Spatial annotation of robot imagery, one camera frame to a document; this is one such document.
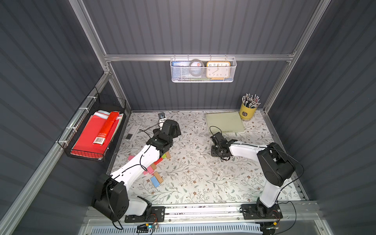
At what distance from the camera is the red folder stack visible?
64 cm

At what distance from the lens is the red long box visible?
0.69 meters

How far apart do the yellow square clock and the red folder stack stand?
1.87ft

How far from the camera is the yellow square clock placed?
89cm
